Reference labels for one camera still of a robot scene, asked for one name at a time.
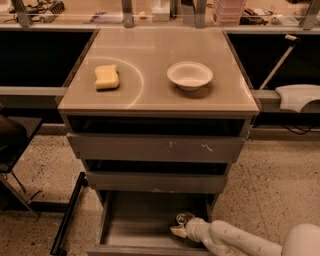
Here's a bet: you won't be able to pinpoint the grey middle drawer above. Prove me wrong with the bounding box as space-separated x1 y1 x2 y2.
86 172 227 194

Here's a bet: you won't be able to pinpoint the grey drawer cabinet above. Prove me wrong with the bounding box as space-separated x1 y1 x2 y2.
56 27 261 256

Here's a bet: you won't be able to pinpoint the black floor bar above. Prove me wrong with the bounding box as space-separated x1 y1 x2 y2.
50 172 88 256

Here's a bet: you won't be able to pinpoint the black cable on floor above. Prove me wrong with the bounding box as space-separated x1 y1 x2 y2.
281 124 316 136

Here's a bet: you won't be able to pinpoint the black cables pile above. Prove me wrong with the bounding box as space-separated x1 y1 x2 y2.
8 0 66 22

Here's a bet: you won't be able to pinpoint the grey open bottom drawer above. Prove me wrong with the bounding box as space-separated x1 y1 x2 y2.
87 191 215 256

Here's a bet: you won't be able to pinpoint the white paper bowl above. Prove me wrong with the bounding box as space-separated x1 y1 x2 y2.
167 61 213 91

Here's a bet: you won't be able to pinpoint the black chair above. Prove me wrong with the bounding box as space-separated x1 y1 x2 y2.
0 114 43 217

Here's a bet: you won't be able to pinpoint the pink stacked trays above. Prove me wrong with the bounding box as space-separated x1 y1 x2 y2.
212 0 246 26

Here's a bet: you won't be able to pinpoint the grey top drawer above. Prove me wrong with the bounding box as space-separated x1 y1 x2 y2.
67 133 244 163

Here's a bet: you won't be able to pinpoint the dark pepsi can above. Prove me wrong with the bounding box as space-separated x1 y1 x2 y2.
176 212 195 225

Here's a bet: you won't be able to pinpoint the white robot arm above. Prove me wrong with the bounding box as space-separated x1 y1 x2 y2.
170 212 320 256

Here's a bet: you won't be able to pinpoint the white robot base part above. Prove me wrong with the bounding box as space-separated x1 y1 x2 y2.
275 84 320 113

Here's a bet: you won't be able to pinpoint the yellow sponge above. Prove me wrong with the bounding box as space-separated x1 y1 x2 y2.
95 64 120 90

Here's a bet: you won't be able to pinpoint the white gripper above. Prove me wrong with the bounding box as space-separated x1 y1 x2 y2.
170 212 211 243

